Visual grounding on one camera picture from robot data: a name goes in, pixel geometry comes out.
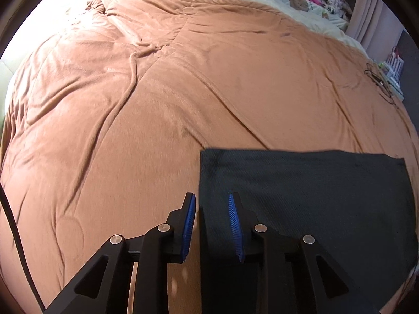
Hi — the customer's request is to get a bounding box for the pink curtain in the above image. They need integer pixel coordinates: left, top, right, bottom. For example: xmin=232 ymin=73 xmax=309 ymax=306
xmin=345 ymin=0 xmax=410 ymax=49

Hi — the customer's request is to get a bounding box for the striped bag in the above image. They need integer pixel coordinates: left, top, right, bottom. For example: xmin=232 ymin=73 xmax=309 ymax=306
xmin=386 ymin=47 xmax=405 ymax=72

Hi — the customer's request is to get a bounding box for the tangle of thin cables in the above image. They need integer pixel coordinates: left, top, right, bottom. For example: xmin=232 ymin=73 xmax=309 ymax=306
xmin=365 ymin=62 xmax=398 ymax=105

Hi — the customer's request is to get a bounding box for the orange blanket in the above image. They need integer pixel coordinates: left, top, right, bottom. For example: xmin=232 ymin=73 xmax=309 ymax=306
xmin=0 ymin=0 xmax=419 ymax=314

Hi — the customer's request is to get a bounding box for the floral clothes pile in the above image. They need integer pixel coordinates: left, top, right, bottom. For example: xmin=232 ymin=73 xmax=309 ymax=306
xmin=322 ymin=0 xmax=352 ymax=15

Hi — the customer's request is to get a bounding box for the black cable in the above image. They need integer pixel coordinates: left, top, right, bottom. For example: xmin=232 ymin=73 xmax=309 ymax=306
xmin=0 ymin=183 xmax=46 ymax=311

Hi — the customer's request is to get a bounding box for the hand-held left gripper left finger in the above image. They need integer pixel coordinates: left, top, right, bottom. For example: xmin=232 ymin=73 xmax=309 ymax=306
xmin=42 ymin=192 xmax=197 ymax=314

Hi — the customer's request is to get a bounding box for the white nightstand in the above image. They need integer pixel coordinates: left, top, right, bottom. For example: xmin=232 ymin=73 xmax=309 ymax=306
xmin=376 ymin=60 xmax=405 ymax=101

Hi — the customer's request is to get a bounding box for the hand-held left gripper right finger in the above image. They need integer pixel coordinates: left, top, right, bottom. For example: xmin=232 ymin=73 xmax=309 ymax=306
xmin=228 ymin=192 xmax=382 ymax=314

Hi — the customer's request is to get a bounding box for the dark garment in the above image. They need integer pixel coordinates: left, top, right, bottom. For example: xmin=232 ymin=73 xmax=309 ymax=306
xmin=200 ymin=149 xmax=419 ymax=314

